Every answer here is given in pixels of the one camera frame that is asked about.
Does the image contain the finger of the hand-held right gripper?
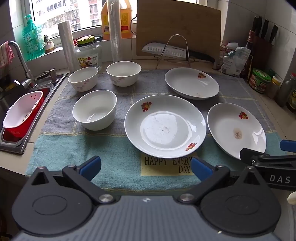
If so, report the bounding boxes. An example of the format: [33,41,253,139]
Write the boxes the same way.
[279,139,296,153]
[240,148,296,167]

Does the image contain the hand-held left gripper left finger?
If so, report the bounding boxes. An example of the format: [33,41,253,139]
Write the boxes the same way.
[30,156,115,206]

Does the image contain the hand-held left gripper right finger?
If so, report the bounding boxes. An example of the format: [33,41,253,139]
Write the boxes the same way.
[177,157,264,207]

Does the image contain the white plate brown stain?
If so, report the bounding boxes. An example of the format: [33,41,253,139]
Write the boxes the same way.
[207,103,267,160]

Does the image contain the white plate two fruit prints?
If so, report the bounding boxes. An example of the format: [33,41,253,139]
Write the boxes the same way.
[124,95,207,159]

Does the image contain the plain white bowl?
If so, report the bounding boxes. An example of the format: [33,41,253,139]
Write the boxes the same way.
[72,90,117,131]

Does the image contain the white bowl pink flower print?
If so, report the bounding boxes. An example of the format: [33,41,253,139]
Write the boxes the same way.
[106,61,142,88]
[68,67,99,92]

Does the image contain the white plate small rim stain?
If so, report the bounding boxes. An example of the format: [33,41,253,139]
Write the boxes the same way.
[164,67,220,100]

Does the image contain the grey and teal checked towel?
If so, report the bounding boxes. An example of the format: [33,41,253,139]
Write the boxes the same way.
[25,68,287,193]

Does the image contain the dark bottle yellow label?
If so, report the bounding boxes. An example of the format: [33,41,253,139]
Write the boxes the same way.
[286,88,296,113]

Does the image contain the grey bottle red cap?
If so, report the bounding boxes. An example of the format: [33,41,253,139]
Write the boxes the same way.
[277,73,296,107]

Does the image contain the yellow lid spice jar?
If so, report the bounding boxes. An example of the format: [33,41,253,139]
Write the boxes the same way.
[266,76,283,99]

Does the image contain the green lid sauce jar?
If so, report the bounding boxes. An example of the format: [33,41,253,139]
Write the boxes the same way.
[248,68,272,94]

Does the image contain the red plastic basin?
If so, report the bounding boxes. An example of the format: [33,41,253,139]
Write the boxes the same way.
[3,87,50,140]

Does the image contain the white strainer basket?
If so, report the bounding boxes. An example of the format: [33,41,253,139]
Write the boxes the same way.
[2,90,44,129]

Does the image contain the stainless steel sink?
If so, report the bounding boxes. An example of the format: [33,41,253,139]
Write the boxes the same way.
[0,72,69,155]

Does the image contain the white packet bag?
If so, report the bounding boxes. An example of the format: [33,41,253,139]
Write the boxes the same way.
[218,46,251,76]

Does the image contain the dark knife block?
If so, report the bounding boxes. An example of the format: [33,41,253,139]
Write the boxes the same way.
[252,30,274,70]

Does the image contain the metal sink cylinder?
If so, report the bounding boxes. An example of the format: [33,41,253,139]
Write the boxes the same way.
[45,69,58,83]

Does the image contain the dark sauce bottle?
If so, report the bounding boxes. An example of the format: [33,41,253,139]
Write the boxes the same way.
[240,30,255,78]

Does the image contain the glass jar yellow-green lid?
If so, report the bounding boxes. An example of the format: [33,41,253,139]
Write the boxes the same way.
[75,36,102,70]

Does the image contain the short plastic wrap roll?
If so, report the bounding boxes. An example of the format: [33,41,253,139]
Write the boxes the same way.
[58,20,80,73]

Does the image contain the wide blade kitchen knife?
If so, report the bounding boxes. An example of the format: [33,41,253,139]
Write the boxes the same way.
[142,42,216,63]

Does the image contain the steel faucet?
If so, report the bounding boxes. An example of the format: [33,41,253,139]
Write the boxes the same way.
[6,41,36,90]

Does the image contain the small potted plant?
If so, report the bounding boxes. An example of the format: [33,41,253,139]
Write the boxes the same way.
[43,35,55,53]

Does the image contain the tall plastic wrap roll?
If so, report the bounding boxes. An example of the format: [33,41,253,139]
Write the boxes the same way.
[107,0,123,64]

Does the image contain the pink dish cloth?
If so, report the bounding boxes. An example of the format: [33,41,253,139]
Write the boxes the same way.
[0,42,15,69]

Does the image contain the green dish soap bottle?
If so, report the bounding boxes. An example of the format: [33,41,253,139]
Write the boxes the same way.
[22,14,46,62]

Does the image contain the orange oil bottle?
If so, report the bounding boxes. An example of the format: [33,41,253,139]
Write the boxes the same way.
[101,0,135,40]

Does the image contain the bamboo cutting board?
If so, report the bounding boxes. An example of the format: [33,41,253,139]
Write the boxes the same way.
[136,0,221,63]

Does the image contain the metal wire rack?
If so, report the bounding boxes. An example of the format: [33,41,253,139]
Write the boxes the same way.
[155,34,191,69]

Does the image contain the thin cable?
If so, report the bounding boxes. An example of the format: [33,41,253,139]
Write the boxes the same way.
[130,14,139,36]

